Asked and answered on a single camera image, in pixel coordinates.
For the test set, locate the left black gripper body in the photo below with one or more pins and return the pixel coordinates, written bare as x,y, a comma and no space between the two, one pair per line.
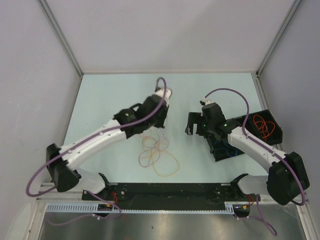
159,121

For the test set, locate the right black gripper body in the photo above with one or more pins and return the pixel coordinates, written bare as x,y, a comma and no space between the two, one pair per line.
205,127

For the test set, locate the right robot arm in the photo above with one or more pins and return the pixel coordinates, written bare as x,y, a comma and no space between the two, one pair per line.
286,174

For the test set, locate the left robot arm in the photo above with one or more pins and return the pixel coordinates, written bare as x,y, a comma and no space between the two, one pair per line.
64,162

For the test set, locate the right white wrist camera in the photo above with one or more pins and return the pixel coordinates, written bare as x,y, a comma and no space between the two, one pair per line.
205,101

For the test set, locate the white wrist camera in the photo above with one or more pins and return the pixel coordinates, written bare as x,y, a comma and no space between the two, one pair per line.
166,94
205,101

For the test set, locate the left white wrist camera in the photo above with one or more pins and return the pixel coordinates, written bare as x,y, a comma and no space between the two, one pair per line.
166,94

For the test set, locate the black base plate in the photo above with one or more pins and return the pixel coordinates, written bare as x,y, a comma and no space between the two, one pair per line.
175,196

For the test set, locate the slotted cable duct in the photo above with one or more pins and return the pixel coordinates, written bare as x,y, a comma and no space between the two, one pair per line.
96,208

